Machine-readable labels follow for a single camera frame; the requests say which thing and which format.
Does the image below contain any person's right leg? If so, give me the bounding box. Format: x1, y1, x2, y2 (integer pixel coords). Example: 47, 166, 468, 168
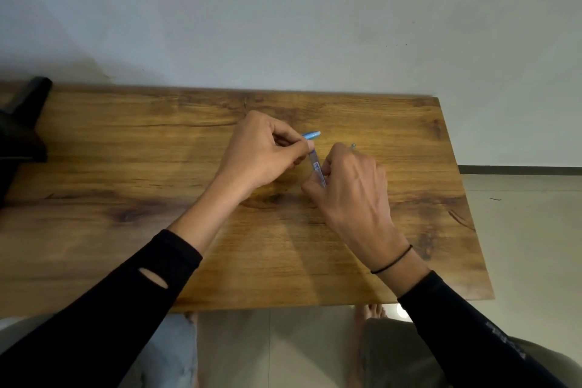
358, 317, 582, 388

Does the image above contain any black string bracelet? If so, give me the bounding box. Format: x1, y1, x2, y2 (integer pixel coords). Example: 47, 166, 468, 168
370, 244, 414, 275

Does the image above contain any person's leg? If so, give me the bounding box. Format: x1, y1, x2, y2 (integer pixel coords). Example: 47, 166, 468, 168
358, 317, 582, 388
118, 313, 199, 388

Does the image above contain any person's right hand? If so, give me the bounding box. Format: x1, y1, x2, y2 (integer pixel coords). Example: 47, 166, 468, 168
301, 142, 413, 273

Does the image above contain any person's right forearm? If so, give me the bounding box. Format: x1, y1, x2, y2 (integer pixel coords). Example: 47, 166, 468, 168
372, 247, 568, 388

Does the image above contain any person's right foot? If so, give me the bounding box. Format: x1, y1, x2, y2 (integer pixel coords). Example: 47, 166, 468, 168
347, 304, 388, 388

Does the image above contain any person's left hand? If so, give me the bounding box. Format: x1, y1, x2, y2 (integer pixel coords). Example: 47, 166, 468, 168
213, 110, 316, 202

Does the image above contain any clear purple lead case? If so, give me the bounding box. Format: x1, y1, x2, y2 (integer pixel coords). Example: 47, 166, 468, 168
309, 148, 328, 189

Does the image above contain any person's left forearm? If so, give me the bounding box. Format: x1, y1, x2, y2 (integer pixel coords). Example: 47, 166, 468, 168
0, 176, 249, 388

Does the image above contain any person's left leg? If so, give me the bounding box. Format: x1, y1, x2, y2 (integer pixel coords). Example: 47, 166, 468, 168
118, 313, 199, 388

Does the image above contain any black monitor stand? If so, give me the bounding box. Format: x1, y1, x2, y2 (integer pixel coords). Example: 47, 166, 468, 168
0, 76, 53, 209

